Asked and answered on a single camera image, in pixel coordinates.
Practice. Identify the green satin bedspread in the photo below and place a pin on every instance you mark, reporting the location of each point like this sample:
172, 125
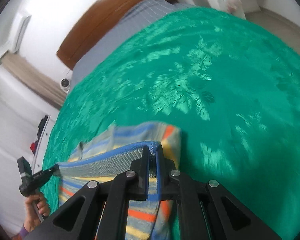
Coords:
231, 87

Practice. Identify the beige curtain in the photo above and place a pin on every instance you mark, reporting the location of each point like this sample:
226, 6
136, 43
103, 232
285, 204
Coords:
45, 87

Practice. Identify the person's left hand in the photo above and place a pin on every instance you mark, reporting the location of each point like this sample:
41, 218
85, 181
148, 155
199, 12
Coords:
36, 206

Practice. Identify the black item on cabinet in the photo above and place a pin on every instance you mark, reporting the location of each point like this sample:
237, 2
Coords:
41, 126

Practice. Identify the brown wooden headboard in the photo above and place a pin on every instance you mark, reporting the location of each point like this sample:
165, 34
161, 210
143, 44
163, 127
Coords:
102, 16

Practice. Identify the white plastic bag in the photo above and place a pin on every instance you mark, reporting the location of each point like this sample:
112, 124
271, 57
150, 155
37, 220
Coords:
232, 7

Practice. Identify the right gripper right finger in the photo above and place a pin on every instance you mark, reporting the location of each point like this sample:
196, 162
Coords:
207, 210

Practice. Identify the red item on cabinet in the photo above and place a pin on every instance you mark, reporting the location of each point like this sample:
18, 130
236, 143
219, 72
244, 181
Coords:
33, 147

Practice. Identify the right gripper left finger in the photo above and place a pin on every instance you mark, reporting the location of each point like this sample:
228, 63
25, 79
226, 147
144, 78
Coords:
98, 210

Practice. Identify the small white fan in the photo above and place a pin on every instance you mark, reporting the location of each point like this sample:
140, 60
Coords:
65, 85

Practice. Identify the striped knit sweater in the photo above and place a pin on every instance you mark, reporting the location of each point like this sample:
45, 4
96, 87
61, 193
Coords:
110, 154

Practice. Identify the white drawer cabinet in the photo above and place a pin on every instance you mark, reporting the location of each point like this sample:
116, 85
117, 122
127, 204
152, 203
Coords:
19, 122

